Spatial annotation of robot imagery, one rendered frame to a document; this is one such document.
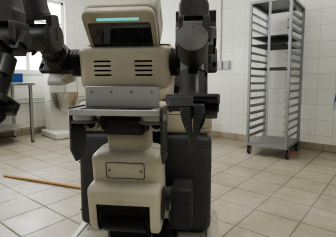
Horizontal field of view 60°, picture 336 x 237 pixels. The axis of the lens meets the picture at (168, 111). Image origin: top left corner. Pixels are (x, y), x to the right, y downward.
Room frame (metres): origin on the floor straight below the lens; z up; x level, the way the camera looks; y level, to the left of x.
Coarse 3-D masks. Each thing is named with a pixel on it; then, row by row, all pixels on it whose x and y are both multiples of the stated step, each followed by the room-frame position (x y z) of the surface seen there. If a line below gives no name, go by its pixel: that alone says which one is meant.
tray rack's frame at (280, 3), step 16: (272, 0) 3.36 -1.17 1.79; (288, 0) 3.45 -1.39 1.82; (288, 48) 3.25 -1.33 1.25; (288, 64) 3.24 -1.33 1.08; (288, 80) 3.24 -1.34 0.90; (288, 96) 3.24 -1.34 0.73; (288, 112) 3.25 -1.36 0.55; (256, 144) 3.44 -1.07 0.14; (272, 144) 3.39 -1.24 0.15; (288, 144) 3.39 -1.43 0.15
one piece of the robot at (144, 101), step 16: (96, 96) 0.85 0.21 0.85; (112, 96) 0.85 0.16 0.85; (128, 96) 0.84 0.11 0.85; (144, 96) 0.84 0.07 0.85; (80, 112) 0.77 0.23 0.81; (96, 112) 0.76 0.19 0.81; (112, 112) 0.76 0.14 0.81; (128, 112) 0.75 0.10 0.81; (144, 112) 0.75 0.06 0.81; (160, 112) 0.76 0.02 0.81; (80, 128) 0.85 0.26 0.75; (112, 128) 0.86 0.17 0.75; (128, 128) 0.86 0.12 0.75; (160, 128) 0.76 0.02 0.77; (80, 144) 0.85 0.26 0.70; (160, 144) 0.76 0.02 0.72
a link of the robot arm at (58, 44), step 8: (24, 0) 0.78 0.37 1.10; (32, 0) 0.78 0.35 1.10; (40, 0) 0.79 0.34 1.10; (24, 8) 0.79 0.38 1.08; (32, 8) 0.78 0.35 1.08; (40, 8) 0.79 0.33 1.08; (48, 8) 0.82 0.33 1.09; (32, 16) 0.79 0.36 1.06; (40, 16) 0.79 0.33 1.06; (48, 16) 0.79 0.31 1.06; (56, 16) 0.82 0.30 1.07; (48, 24) 0.79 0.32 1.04; (56, 24) 0.82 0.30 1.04; (48, 32) 0.78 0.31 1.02; (56, 32) 0.81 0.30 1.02; (48, 40) 0.78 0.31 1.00; (56, 40) 0.81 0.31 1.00; (48, 48) 0.80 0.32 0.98; (56, 48) 0.81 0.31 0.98
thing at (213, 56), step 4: (216, 52) 0.88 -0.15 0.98; (208, 56) 0.83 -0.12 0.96; (212, 56) 0.87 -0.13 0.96; (216, 56) 0.87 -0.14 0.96; (208, 60) 0.85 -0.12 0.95; (212, 60) 0.86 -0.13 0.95; (216, 60) 0.86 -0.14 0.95; (208, 64) 0.86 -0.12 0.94; (212, 64) 0.87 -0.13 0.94; (216, 64) 0.85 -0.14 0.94; (176, 68) 0.86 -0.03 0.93; (208, 68) 0.85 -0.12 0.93; (212, 68) 0.85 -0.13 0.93; (216, 68) 0.85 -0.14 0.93; (208, 72) 0.86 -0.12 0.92; (212, 72) 0.85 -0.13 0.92
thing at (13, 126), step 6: (12, 84) 4.04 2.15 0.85; (18, 84) 4.10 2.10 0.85; (24, 84) 4.17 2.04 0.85; (30, 84) 4.24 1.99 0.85; (12, 90) 4.64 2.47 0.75; (30, 90) 4.26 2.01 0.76; (12, 96) 4.64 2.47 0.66; (30, 96) 4.26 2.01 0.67; (30, 102) 4.26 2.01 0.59; (30, 108) 4.25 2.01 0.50; (30, 114) 4.25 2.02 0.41; (12, 120) 4.64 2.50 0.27; (30, 120) 4.26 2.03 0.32; (0, 126) 4.26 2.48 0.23; (6, 126) 4.26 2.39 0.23; (12, 126) 4.26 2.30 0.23; (18, 126) 4.26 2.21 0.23; (24, 126) 4.26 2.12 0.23; (30, 126) 4.26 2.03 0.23; (30, 132) 4.27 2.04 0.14
